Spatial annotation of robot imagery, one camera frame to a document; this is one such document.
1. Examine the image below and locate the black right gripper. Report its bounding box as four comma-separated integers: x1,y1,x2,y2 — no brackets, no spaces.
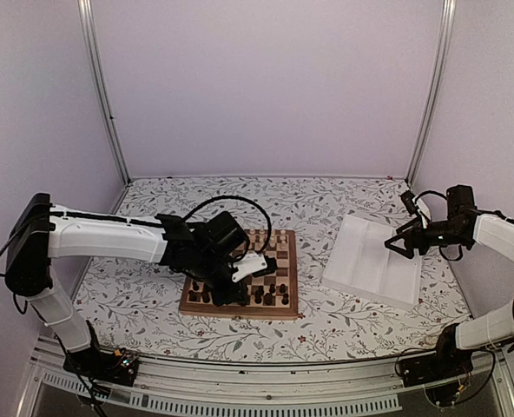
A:
385,215,470,260

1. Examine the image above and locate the dark chess piece corner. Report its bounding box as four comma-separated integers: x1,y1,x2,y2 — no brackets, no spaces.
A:
188,281,200,302

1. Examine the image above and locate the white plastic compartment tray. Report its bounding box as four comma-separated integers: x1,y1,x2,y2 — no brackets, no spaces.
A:
321,215,422,311

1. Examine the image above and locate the wooden chess board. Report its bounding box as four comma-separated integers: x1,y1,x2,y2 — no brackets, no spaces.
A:
179,229,299,321

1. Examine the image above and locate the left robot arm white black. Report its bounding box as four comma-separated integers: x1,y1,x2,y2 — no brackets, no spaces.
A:
0,193,266,377

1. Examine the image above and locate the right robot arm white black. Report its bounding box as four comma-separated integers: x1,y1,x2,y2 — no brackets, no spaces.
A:
384,185,514,379

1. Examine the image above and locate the floral patterned table mat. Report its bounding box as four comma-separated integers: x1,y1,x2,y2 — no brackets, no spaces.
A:
74,178,470,362

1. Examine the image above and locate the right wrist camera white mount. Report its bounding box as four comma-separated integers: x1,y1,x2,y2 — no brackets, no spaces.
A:
400,190,432,228

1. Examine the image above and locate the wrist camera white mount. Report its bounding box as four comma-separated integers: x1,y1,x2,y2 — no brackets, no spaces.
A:
400,190,432,228
232,253,278,283

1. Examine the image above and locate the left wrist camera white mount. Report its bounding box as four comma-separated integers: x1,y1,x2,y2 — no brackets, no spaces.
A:
232,253,278,283

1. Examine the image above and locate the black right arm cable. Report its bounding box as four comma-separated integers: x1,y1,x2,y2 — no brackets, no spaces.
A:
412,189,451,209

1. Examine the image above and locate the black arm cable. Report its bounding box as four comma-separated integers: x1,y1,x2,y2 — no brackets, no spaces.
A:
182,195,272,257
412,189,451,209

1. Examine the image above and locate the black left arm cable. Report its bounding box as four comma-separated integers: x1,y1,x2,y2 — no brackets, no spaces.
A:
182,195,272,257

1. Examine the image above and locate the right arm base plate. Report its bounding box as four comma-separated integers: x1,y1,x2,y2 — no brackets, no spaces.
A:
394,349,473,408

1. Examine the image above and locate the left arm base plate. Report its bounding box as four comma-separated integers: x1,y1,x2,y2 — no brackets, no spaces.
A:
63,347,139,387

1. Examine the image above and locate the front aluminium rail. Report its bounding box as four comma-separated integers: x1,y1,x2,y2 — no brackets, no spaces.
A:
17,336,514,416

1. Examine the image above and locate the right aluminium frame post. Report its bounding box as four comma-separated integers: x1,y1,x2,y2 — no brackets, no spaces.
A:
405,0,457,186

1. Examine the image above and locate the aluminium frame post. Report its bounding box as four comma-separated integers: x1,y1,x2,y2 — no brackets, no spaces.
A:
77,0,131,185
405,0,457,186

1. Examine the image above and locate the left aluminium frame post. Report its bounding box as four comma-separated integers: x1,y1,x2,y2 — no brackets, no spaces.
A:
77,0,131,185

